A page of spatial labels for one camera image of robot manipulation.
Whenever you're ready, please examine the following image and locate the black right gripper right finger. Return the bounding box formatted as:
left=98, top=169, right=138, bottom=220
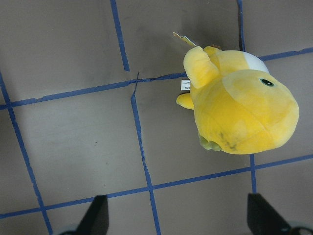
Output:
left=246, top=193, right=295, bottom=235

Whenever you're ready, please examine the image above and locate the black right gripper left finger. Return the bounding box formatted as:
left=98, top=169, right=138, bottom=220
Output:
left=74, top=195, right=109, bottom=235

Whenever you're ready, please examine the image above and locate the yellow plush dinosaur toy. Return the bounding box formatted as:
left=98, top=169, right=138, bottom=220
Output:
left=176, top=36, right=300, bottom=155

